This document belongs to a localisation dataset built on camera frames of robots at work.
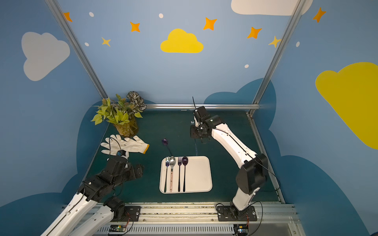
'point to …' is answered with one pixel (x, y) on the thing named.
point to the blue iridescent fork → (196, 148)
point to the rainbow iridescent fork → (167, 162)
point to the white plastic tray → (185, 174)
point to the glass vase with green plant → (122, 113)
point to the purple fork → (179, 162)
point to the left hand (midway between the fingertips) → (137, 166)
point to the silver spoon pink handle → (172, 162)
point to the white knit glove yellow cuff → (138, 145)
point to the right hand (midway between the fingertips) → (194, 133)
